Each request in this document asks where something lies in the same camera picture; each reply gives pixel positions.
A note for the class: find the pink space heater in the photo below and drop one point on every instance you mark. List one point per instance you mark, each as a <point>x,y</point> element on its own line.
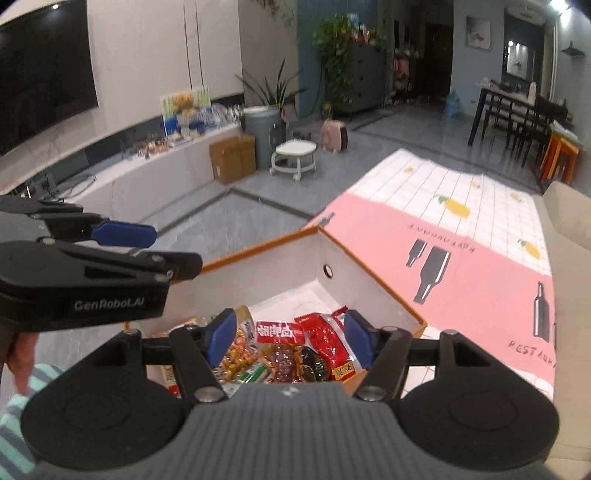
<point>337,136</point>

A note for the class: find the person's left hand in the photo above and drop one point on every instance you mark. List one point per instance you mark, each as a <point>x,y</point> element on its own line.
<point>23,360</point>

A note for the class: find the blue white packages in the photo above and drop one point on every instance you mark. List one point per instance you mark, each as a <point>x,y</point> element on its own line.
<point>203,122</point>

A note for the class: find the row of small figurines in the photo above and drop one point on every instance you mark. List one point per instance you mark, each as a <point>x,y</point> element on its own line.
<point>152,147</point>

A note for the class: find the grey plant bin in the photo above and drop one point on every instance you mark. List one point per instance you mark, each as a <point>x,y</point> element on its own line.
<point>261,134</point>

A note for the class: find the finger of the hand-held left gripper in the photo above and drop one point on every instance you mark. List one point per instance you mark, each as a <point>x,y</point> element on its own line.
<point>115,263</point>
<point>124,234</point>

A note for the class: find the bear picture card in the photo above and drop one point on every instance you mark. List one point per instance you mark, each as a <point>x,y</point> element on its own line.
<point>182,104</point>

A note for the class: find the orange stool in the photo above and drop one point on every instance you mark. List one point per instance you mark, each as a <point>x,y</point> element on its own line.
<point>558,157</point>

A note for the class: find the black dining table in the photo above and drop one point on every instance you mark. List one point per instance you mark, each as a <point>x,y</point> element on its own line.
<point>503,94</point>

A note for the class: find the dark grey dresser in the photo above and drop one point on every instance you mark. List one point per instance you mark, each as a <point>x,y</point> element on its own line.
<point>364,74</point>

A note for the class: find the open shelf rack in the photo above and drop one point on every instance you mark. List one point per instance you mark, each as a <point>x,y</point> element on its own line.
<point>404,69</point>

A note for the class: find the red spicy snack packet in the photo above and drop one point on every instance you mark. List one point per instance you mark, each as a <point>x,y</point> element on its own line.
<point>323,337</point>

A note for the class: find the white low cabinet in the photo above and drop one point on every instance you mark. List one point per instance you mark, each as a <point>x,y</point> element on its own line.
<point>152,161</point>

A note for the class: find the white round stool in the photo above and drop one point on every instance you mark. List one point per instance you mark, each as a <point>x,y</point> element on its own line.
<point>293,148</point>

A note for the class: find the framed wall picture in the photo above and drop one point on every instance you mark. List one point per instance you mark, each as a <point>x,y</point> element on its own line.
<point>478,32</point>

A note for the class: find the blue water jug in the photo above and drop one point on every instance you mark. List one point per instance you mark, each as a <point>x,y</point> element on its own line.
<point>452,106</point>

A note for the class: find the pink white printed tablecloth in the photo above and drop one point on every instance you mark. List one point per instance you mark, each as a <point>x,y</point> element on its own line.
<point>461,277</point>

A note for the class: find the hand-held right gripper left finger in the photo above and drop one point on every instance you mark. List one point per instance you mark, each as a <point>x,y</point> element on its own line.
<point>221,337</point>

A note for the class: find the brown cardboard carton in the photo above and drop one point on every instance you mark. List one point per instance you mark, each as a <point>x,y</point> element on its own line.
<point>231,159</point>

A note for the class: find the black dining chair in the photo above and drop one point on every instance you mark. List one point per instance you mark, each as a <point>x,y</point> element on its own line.
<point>549,115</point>

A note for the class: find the long leaf plant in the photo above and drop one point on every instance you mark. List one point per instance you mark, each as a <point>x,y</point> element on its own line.
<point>272,90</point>

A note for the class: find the clear tan snack packet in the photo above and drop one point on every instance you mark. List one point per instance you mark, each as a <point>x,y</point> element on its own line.
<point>238,355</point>

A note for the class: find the black wall lamp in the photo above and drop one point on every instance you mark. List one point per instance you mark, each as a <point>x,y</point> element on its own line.
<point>573,50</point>

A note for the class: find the red label meat packet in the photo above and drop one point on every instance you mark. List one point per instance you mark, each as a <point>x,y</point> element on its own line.
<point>279,332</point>

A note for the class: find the beige sofa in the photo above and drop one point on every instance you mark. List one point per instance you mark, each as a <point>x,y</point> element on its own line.
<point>572,230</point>

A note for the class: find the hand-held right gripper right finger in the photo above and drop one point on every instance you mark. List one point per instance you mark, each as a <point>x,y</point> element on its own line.
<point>358,337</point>

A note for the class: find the black television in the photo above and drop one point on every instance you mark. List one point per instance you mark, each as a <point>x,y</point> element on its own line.
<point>41,69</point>

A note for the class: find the green raisin packet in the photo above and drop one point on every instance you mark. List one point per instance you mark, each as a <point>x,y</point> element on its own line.
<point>254,371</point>

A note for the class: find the orange cardboard box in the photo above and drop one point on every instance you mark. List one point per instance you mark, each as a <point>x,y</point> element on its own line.
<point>351,267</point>

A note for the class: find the trailing green plant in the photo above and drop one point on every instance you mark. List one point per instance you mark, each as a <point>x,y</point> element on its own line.
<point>334,41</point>

